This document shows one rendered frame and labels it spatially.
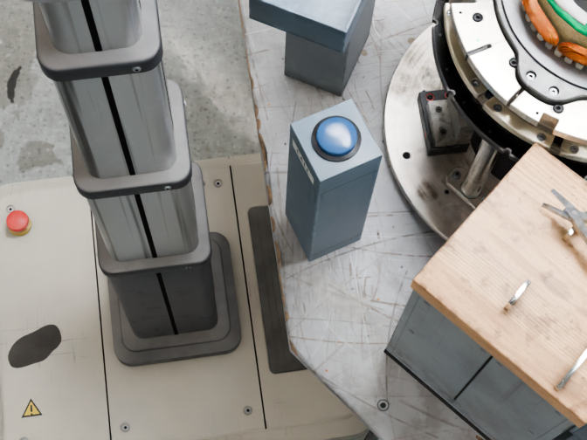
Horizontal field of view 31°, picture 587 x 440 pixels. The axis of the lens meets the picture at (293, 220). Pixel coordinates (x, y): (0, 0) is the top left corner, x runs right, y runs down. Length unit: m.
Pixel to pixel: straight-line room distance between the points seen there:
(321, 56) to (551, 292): 0.46
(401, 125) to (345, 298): 0.23
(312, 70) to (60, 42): 0.48
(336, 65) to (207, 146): 0.92
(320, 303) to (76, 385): 0.64
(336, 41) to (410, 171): 0.27
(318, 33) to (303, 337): 0.37
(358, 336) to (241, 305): 0.57
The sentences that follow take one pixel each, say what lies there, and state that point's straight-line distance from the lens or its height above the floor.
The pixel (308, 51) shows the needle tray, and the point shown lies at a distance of 1.32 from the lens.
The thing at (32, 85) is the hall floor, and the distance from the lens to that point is 2.32.
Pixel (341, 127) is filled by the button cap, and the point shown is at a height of 1.04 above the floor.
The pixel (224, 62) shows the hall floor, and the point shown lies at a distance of 2.29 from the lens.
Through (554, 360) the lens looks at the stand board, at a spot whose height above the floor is 1.06.
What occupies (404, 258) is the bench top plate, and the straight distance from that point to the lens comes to 1.31.
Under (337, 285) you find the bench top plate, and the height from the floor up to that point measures 0.78.
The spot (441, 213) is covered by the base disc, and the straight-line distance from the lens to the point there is 1.31.
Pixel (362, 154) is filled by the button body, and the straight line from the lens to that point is 1.07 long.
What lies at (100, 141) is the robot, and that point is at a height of 1.01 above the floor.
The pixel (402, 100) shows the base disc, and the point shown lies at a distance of 1.36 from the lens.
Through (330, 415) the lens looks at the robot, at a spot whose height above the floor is 0.26.
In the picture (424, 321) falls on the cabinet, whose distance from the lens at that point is 1.08.
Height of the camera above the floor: 2.01
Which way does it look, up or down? 69 degrees down
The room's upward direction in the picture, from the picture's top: 5 degrees clockwise
